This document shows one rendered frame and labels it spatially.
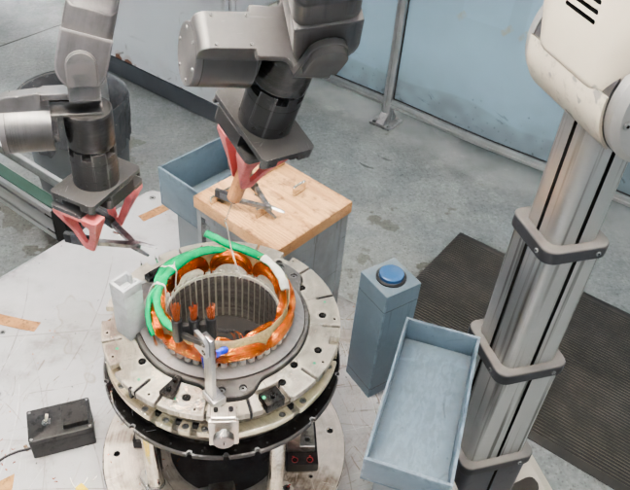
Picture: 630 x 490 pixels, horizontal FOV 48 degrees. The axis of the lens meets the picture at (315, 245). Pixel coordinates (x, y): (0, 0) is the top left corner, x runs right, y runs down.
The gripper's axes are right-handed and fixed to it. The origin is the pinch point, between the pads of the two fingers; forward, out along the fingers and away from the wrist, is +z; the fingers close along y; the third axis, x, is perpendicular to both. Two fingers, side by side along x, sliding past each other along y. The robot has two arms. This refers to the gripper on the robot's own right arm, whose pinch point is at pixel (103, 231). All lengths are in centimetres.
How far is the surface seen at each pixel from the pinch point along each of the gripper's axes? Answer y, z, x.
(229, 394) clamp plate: 11.2, 5.8, 26.2
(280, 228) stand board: -23.8, 9.9, 15.7
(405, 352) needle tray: -11.9, 12.9, 42.3
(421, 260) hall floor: -150, 117, 22
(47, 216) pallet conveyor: -38, 46, -50
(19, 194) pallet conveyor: -39, 45, -59
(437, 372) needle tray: -11, 13, 48
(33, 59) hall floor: -202, 126, -213
